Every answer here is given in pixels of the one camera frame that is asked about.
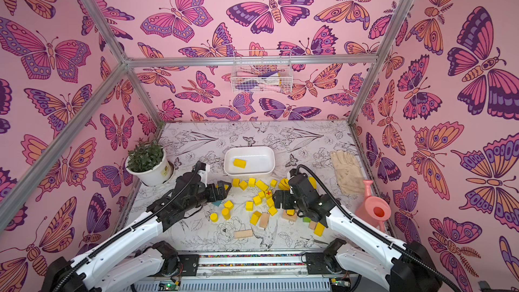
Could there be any white plastic bin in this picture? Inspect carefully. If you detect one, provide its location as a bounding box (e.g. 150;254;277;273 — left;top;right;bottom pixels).
224;146;276;179

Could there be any yellow cylinder block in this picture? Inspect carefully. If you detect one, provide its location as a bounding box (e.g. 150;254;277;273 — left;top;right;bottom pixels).
222;208;231;220

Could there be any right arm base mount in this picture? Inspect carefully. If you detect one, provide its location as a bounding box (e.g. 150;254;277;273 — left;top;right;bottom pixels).
301;252;347;275

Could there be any yellow long block right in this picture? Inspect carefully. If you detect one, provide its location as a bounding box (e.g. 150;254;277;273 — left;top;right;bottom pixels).
314;223;326;237

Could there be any wire basket on wall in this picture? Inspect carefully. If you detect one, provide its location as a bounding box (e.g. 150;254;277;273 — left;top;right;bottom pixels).
229;49;293;95

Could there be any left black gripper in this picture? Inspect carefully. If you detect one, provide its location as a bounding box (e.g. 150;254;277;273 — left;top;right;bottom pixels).
184;180;232;213

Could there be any yellow disc block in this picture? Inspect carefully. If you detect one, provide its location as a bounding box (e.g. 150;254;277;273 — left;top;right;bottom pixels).
209;213;218;223

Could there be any long natural wood block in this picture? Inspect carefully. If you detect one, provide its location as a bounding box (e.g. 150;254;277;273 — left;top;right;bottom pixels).
234;229;254;239

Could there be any pink watering can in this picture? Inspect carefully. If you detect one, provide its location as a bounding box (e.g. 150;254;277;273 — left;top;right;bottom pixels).
355;180;392;233

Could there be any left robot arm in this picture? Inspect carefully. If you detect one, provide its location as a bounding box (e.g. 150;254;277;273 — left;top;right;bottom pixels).
42;168;232;291

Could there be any potted green plant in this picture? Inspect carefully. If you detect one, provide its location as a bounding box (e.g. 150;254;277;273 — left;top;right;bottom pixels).
125;139;174;187

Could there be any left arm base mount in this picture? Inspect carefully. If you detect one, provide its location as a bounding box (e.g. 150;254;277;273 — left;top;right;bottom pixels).
156;254;200;277

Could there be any yellow cube lower left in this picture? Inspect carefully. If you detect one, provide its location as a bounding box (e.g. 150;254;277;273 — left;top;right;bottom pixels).
224;201;234;210

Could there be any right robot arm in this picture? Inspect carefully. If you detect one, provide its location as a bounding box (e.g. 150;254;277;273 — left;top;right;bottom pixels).
274;164;459;291

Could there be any natural wood block upright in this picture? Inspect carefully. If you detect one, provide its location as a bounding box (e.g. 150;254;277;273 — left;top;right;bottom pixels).
258;213;270;229

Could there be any beige work glove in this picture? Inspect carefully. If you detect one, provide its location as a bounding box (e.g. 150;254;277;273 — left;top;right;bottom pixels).
330;151;365;195

